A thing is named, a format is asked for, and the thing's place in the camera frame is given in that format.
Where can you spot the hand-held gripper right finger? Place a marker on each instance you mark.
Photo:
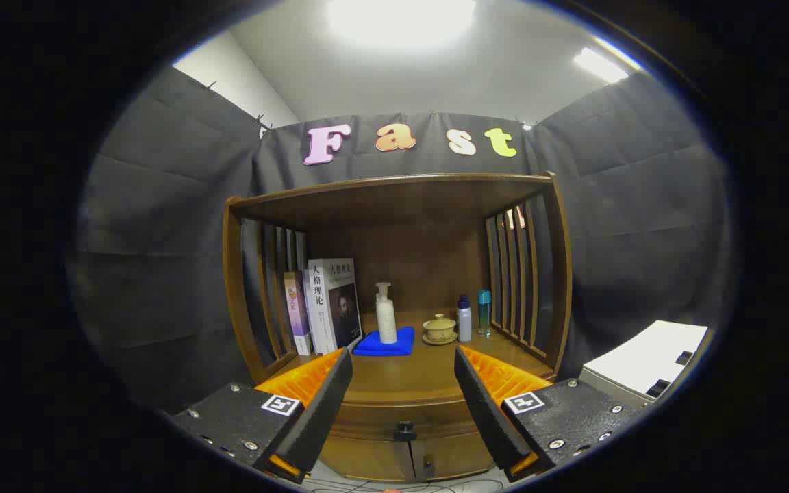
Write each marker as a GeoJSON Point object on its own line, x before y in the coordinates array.
{"type": "Point", "coordinates": [487, 404]}

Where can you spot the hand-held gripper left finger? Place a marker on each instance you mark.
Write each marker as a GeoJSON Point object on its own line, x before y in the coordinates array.
{"type": "Point", "coordinates": [319, 404]}

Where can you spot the wooden drawer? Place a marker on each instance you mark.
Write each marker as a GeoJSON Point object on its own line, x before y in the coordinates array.
{"type": "Point", "coordinates": [381, 418]}

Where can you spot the black drawer knob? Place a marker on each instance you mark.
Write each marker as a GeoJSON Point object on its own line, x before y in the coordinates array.
{"type": "Point", "coordinates": [405, 431]}

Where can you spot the wooden countertop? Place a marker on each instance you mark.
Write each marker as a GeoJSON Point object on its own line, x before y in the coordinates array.
{"type": "Point", "coordinates": [405, 373]}

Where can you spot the white side cabinet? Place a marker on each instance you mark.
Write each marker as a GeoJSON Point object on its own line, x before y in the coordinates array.
{"type": "Point", "coordinates": [641, 359]}

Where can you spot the brown wooden cabinet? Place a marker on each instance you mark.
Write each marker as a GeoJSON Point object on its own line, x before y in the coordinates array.
{"type": "Point", "coordinates": [408, 226]}

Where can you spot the thin white book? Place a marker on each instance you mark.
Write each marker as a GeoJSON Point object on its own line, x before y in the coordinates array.
{"type": "Point", "coordinates": [314, 337]}

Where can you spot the white bottle with blue cap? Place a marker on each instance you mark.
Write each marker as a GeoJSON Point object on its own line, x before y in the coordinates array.
{"type": "Point", "coordinates": [464, 322]}

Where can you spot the blue folded cloth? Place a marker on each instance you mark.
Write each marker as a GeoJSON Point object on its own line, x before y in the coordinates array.
{"type": "Point", "coordinates": [384, 348]}

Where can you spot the beige lidded tea cup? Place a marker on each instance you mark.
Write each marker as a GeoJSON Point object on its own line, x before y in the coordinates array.
{"type": "Point", "coordinates": [440, 329]}

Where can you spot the teal bottle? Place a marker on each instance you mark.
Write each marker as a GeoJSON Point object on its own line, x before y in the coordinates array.
{"type": "Point", "coordinates": [484, 315]}

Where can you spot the white book with portrait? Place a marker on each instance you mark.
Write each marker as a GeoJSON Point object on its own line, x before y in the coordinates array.
{"type": "Point", "coordinates": [341, 308]}

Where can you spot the purple book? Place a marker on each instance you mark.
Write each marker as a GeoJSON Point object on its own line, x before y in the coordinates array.
{"type": "Point", "coordinates": [296, 308]}

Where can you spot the white pump bottle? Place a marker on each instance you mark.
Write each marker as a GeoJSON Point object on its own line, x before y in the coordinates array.
{"type": "Point", "coordinates": [386, 322]}

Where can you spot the black backdrop cloth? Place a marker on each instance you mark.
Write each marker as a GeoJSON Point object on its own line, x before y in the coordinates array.
{"type": "Point", "coordinates": [161, 239]}

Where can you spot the small ceiling light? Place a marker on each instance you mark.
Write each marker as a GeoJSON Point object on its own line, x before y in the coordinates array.
{"type": "Point", "coordinates": [600, 65]}

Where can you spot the large ceiling light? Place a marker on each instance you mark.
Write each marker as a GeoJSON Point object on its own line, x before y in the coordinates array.
{"type": "Point", "coordinates": [401, 17]}

